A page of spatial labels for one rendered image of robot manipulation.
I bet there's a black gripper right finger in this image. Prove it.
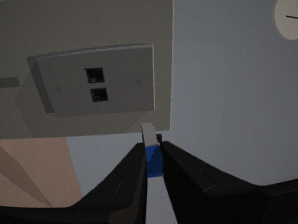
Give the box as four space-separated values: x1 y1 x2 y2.
160 141 298 224

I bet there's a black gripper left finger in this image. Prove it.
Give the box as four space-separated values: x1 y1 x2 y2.
0 143 148 224

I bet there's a grey panel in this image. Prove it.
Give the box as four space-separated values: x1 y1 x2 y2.
0 0 174 140

